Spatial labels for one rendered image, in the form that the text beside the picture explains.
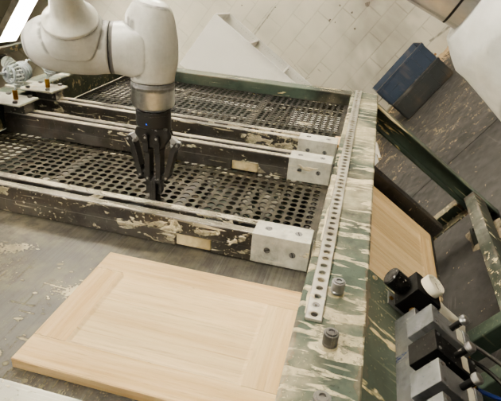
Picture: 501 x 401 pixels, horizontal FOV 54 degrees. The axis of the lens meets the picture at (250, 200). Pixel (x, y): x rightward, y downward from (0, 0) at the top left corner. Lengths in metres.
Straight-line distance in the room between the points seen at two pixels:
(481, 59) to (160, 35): 0.69
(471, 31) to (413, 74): 4.63
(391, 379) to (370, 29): 5.37
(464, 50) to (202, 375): 0.58
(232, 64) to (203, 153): 3.27
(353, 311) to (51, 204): 0.72
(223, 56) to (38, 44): 3.79
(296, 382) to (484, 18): 0.54
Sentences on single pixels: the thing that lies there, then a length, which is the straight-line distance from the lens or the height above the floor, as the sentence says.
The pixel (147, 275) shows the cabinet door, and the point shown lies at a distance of 0.99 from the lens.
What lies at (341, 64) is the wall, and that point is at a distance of 6.03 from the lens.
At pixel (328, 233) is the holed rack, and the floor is 0.89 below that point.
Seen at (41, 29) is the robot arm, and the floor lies 1.58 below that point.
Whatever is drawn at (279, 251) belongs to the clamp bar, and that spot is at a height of 0.96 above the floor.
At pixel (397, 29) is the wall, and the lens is 6.03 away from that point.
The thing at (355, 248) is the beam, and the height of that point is 0.83.
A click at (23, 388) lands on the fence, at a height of 1.18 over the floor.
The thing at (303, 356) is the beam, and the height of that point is 0.89.
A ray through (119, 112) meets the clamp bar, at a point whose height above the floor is 1.55.
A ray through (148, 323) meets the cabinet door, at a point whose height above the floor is 1.09.
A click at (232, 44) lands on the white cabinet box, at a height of 1.76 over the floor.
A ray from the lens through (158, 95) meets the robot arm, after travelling 1.02.
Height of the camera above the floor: 1.18
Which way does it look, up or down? 6 degrees down
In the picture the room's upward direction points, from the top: 50 degrees counter-clockwise
